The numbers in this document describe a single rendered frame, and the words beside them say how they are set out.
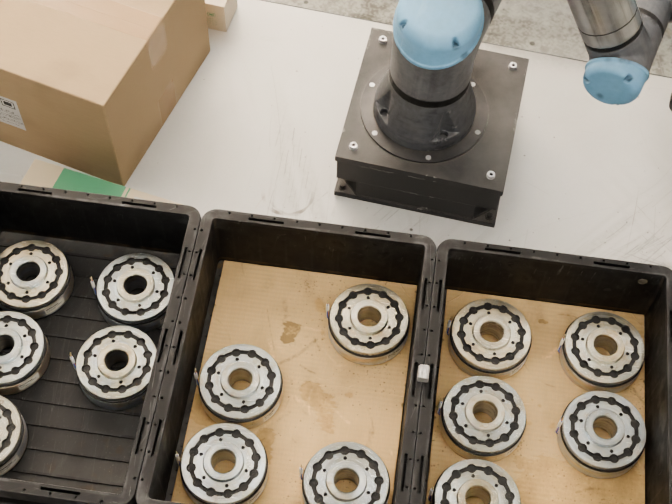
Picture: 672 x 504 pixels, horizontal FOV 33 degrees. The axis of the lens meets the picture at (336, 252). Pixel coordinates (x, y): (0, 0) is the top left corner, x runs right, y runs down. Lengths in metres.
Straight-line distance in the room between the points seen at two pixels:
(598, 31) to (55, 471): 0.84
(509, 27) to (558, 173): 1.18
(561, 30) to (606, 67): 1.52
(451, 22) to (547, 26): 1.45
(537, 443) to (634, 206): 0.50
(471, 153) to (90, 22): 0.58
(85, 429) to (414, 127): 0.62
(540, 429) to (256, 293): 0.40
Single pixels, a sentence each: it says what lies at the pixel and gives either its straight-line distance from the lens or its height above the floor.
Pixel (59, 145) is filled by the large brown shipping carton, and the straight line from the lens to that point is 1.76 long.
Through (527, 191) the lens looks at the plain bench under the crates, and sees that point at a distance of 1.77.
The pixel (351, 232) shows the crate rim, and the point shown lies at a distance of 1.42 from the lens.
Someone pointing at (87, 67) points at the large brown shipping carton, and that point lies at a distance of 1.65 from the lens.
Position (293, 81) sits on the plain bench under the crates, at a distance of 1.87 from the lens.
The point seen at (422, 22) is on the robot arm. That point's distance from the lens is 1.51.
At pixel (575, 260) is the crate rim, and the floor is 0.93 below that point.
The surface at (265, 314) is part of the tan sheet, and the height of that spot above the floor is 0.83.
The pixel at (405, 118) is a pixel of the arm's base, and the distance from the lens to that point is 1.63.
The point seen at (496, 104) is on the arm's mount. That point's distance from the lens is 1.73.
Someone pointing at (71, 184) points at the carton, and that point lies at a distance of 1.71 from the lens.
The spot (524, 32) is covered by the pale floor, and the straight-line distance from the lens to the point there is 2.93.
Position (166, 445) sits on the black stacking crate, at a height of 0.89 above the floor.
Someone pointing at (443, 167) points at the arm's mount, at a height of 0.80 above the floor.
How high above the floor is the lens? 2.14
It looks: 59 degrees down
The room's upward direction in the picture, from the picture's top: 2 degrees clockwise
